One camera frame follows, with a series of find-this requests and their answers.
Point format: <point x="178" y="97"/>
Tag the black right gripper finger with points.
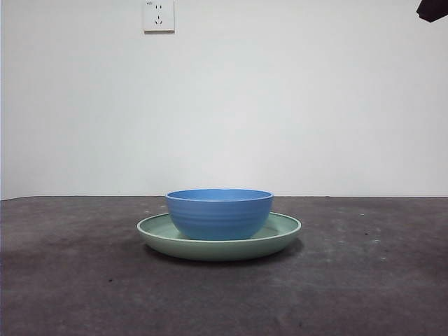
<point x="435" y="10"/>

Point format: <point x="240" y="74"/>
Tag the blue bowl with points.
<point x="218" y="217"/>

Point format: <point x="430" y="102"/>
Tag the green plate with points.
<point x="217" y="250"/>

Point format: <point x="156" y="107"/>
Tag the white wall socket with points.
<point x="159" y="17"/>

